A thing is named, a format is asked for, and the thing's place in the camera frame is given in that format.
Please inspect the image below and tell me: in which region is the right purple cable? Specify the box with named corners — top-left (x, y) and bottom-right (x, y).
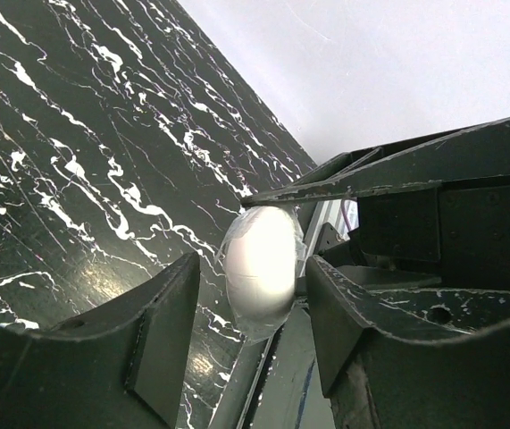
top-left (339, 198), bottom-right (359, 233)

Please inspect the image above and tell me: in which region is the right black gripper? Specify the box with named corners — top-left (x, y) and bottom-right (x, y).
top-left (241, 117), bottom-right (510, 308)

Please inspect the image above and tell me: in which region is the white oval charging case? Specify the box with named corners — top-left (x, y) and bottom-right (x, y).
top-left (215, 206), bottom-right (306, 344)

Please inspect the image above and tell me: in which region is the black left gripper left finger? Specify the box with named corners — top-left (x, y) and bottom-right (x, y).
top-left (0, 253), bottom-right (200, 428)

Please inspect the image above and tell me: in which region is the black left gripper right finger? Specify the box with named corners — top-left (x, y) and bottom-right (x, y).
top-left (305, 257), bottom-right (510, 428)

